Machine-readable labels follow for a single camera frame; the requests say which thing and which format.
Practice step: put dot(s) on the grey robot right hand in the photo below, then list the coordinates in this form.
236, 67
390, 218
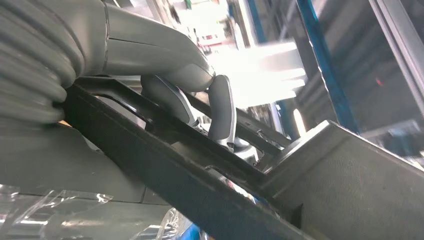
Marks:
149, 49

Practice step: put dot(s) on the blue metal shelf rack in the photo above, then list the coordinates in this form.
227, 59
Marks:
324, 66

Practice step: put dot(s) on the clear plastic film wrap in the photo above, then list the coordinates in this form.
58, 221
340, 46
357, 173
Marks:
82, 218

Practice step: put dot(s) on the grey overhead metal beam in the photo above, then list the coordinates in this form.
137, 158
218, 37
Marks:
397, 39

